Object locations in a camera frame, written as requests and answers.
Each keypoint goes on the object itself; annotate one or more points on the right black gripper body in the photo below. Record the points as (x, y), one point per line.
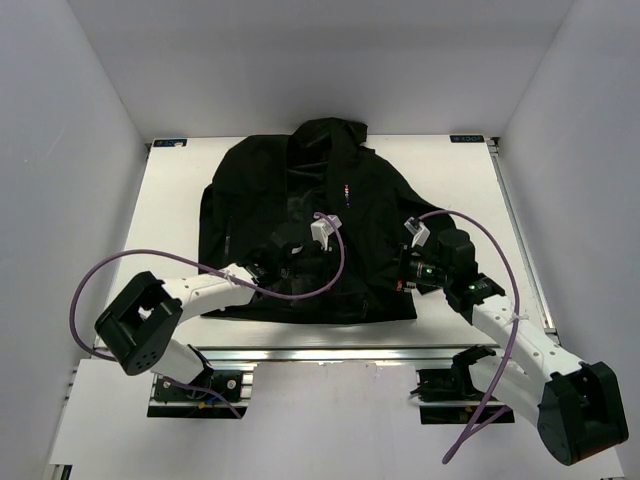
(414, 269)

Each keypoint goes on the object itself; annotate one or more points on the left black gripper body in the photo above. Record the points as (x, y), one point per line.
(311, 265)

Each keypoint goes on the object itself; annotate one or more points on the black jacket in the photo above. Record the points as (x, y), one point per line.
(322, 169)

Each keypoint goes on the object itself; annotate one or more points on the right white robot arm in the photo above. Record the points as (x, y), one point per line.
(576, 407)

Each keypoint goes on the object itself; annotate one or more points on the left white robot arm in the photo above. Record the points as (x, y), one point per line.
(138, 325)

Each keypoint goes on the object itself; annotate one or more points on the blue table label right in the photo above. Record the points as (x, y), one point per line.
(467, 138)

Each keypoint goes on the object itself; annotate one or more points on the blue table label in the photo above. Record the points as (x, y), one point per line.
(169, 143)
(467, 138)

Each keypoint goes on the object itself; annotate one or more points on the blue table label left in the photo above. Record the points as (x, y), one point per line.
(169, 143)

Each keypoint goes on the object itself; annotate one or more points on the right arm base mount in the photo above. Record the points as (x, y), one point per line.
(446, 395)

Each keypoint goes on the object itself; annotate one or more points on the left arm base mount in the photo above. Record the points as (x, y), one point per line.
(226, 395)

